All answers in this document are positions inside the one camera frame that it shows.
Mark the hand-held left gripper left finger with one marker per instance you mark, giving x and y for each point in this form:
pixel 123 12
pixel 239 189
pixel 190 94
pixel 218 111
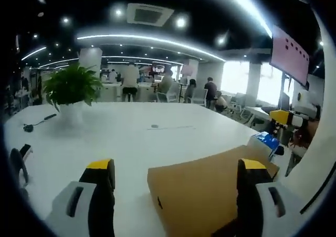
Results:
pixel 102 203

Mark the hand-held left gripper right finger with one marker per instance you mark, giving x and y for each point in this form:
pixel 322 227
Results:
pixel 249 203

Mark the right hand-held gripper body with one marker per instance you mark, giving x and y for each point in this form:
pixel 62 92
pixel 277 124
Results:
pixel 307 106

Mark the blue tissue packet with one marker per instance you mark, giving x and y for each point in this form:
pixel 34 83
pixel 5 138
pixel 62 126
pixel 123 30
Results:
pixel 263 142

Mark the brown cardboard shoe box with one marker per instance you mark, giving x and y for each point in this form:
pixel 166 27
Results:
pixel 197 189

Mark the person's right hand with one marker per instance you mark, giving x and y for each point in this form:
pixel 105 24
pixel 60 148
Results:
pixel 305 134

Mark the black computer mouse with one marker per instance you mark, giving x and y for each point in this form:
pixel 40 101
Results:
pixel 281 151

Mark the person's white shirt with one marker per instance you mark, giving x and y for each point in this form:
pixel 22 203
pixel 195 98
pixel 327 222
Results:
pixel 323 155

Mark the white flat device black top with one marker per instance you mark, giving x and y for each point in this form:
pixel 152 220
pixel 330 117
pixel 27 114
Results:
pixel 26 150

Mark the grey curved headband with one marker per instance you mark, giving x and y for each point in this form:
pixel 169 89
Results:
pixel 18 163

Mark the white office chair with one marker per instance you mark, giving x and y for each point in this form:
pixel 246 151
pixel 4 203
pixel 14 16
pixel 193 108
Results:
pixel 170 94

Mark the black stool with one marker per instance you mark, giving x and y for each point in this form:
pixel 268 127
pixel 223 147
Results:
pixel 130 91

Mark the potted green plant white pot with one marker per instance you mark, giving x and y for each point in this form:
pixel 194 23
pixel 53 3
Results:
pixel 72 87

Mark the dark background monitor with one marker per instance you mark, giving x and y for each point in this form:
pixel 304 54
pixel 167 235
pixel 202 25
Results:
pixel 159 68

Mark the curved ceiling light strip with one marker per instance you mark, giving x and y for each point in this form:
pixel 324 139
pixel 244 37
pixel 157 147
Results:
pixel 147 39

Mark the ceiling air conditioner vent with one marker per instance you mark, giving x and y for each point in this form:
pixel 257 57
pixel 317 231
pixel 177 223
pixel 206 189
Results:
pixel 149 14

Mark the large pink wall screen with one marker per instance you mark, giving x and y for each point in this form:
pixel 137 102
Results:
pixel 288 53

